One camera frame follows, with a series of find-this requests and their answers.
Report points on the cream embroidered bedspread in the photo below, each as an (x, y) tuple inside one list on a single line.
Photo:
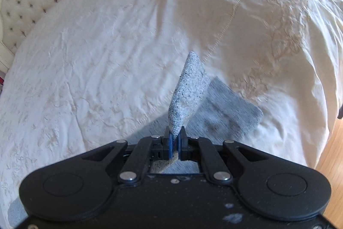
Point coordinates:
[(107, 57)]

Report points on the grey pants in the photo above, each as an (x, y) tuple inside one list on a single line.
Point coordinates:
[(187, 89)]

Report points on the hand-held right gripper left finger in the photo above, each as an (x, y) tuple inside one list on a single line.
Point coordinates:
[(169, 147)]

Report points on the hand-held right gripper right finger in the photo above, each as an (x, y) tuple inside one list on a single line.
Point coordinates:
[(180, 148)]

